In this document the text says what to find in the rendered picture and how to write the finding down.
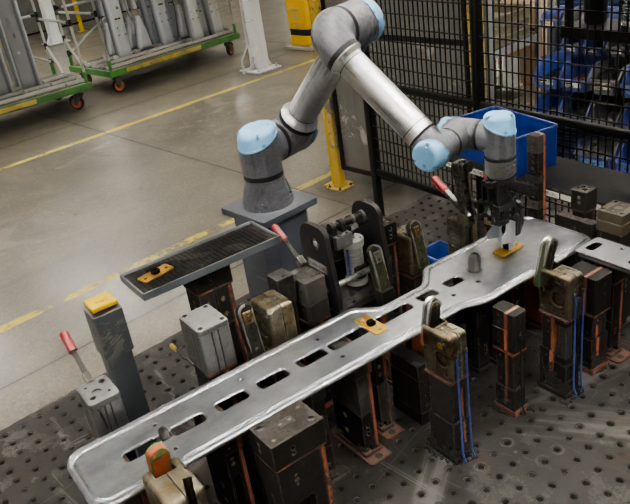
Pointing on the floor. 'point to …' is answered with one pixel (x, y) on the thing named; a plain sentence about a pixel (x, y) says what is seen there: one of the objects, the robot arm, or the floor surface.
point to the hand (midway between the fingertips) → (508, 243)
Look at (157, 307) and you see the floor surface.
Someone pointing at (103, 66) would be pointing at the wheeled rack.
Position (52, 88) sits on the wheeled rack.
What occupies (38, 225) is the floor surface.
